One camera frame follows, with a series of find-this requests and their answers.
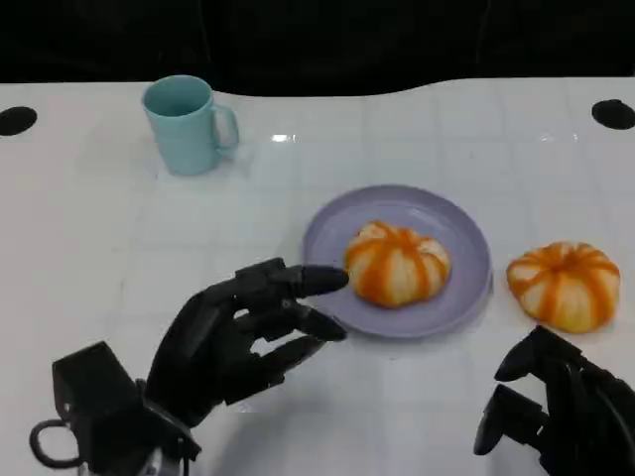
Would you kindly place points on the lilac plate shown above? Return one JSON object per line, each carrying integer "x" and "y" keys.
{"x": 327, "y": 238}

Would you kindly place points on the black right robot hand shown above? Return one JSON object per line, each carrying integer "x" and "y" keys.
{"x": 590, "y": 416}

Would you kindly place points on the black table grommet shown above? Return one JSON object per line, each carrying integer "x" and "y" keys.
{"x": 614, "y": 114}
{"x": 16, "y": 120}

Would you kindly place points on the orange white toy bread roll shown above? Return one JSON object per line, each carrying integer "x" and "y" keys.
{"x": 563, "y": 290}
{"x": 397, "y": 268}

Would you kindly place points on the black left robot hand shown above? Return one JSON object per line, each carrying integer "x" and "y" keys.
{"x": 208, "y": 347}

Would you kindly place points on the pale green mug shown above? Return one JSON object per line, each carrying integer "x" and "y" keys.
{"x": 183, "y": 141}

